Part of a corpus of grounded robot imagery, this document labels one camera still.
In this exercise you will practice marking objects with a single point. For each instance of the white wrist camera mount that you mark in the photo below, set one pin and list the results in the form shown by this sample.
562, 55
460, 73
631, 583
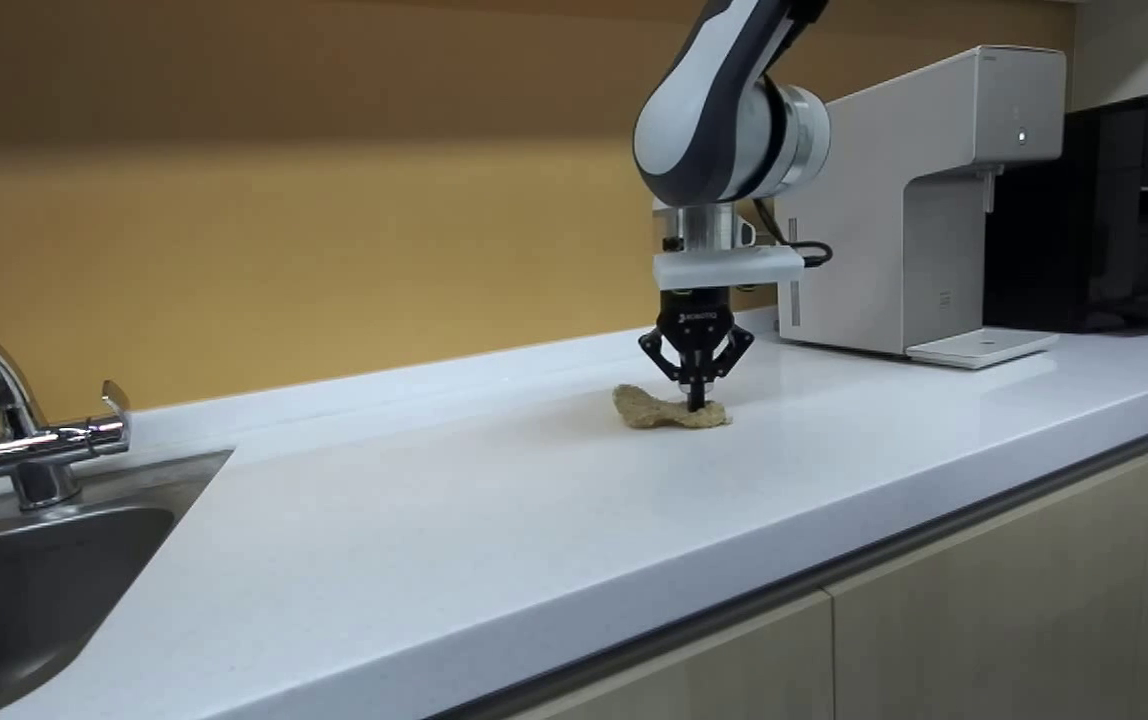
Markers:
733, 268

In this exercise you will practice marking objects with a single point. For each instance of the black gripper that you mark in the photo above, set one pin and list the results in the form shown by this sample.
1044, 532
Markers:
692, 309

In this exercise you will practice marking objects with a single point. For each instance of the tan fuzzy cloth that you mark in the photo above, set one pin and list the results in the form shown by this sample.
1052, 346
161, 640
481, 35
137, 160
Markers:
655, 408

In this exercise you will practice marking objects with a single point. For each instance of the chrome sink faucet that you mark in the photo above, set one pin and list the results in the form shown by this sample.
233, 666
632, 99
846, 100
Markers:
35, 442

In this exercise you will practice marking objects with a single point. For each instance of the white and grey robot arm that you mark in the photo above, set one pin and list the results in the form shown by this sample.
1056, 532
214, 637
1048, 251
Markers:
704, 106

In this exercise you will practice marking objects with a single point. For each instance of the beige cabinet door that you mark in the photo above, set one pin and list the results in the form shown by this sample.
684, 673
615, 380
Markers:
717, 673
999, 614

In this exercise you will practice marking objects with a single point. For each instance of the white coffee machine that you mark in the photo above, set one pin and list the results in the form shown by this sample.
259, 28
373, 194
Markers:
893, 202

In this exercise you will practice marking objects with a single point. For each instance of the black coffee machine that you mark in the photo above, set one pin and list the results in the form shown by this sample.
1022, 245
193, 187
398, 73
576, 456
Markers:
1094, 215

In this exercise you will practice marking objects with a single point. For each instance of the stainless steel sink basin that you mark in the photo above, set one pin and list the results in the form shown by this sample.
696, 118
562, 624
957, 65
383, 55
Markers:
27, 586

